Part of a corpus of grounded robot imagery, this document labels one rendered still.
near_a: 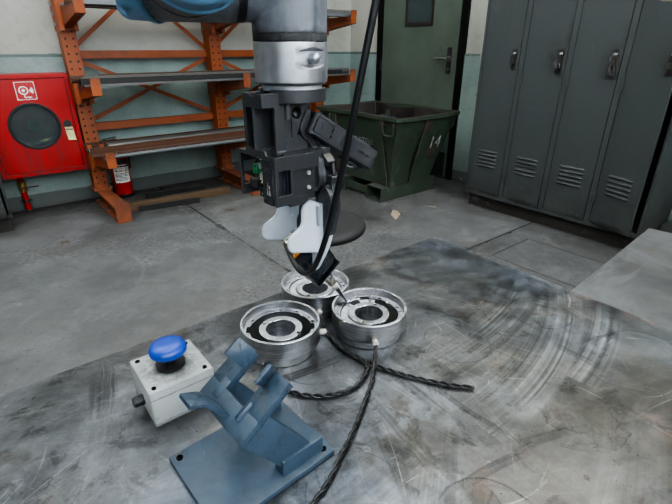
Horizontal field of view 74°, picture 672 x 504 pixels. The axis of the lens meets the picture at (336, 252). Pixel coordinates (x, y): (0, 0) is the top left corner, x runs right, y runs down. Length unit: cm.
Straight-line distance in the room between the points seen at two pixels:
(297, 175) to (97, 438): 34
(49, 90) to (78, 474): 359
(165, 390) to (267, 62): 35
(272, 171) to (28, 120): 357
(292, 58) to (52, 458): 46
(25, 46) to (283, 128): 377
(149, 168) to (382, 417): 404
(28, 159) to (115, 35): 118
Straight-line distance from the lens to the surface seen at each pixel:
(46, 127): 400
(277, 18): 47
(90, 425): 58
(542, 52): 344
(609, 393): 64
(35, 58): 419
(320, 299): 65
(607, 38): 327
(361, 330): 59
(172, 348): 53
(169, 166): 448
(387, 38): 500
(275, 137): 48
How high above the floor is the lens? 117
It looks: 25 degrees down
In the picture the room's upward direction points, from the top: straight up
